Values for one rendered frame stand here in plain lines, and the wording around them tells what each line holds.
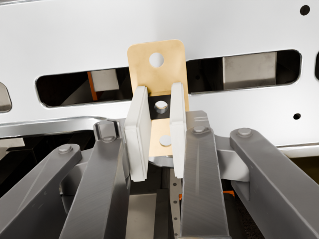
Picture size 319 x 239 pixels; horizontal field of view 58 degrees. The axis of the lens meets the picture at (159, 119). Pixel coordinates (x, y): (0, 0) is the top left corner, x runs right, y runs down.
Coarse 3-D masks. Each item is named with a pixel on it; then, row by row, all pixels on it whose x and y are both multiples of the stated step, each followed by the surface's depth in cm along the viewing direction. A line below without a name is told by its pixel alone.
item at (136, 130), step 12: (144, 96) 18; (132, 108) 15; (144, 108) 17; (132, 120) 14; (144, 120) 16; (132, 132) 13; (144, 132) 15; (132, 144) 13; (144, 144) 15; (132, 156) 14; (144, 156) 14; (132, 168) 14; (144, 168) 14; (144, 180) 14
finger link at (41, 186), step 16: (48, 160) 12; (64, 160) 11; (32, 176) 11; (48, 176) 10; (64, 176) 11; (16, 192) 10; (32, 192) 10; (48, 192) 10; (0, 208) 9; (16, 208) 9; (32, 208) 9; (48, 208) 10; (64, 208) 12; (0, 224) 8; (16, 224) 9; (32, 224) 9; (48, 224) 10
